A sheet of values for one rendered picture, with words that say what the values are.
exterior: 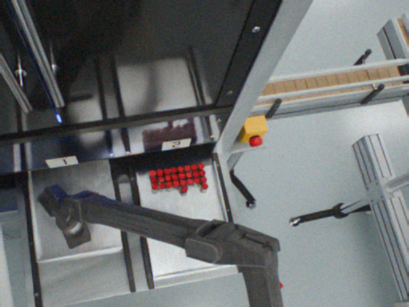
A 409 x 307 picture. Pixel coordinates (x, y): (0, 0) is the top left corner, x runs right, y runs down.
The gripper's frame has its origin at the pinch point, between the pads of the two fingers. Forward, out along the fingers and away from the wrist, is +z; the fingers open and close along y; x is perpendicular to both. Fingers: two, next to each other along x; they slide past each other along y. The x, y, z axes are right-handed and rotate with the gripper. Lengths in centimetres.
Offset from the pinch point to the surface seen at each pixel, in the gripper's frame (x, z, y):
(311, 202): -120, 94, -14
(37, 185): 6.4, 5.6, 22.0
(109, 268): -4.1, 6.3, -12.1
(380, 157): -129, 39, -13
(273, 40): -52, -53, 7
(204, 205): -40.2, 5.8, -6.3
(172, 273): -21.2, 6.1, -21.5
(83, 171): -8.7, 5.6, 20.3
